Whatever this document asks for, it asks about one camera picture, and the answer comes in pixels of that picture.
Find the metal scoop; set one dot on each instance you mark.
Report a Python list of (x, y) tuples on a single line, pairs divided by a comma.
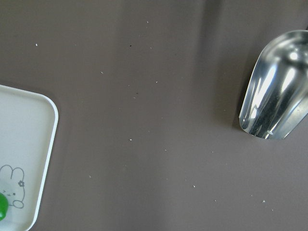
[(276, 99)]

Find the green lime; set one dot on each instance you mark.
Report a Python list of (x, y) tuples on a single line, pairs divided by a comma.
[(4, 204)]

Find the cream rabbit tray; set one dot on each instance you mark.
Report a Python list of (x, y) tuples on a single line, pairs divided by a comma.
[(28, 123)]

